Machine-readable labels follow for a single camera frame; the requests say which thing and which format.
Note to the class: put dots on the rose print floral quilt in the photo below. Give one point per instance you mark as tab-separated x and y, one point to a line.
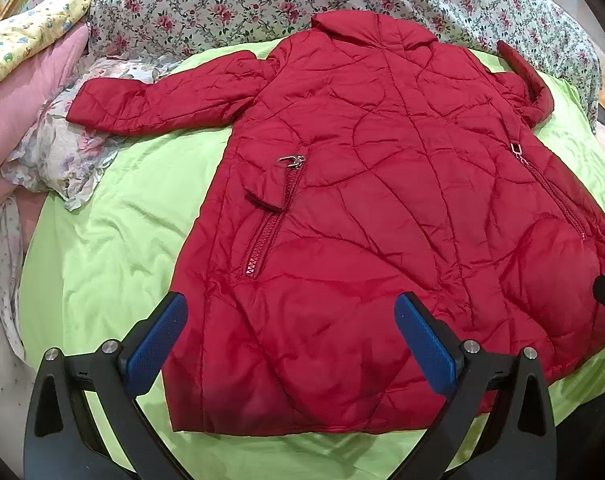
207	5

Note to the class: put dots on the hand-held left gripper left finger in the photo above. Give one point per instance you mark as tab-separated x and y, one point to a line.
158	339

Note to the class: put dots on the light green bed sheet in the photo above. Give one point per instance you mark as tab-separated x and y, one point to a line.
122	240

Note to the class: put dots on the red quilted jacket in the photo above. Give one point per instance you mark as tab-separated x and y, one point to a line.
382	185

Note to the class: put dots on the pale floral cloth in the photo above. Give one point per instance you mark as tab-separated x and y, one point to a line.
67	155

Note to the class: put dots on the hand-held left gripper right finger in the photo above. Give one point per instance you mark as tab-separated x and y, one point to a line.
425	340

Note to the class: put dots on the white dotted cloth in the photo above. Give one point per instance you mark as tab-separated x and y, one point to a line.
2	310

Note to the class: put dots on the pink pillow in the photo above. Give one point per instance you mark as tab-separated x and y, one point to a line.
12	115

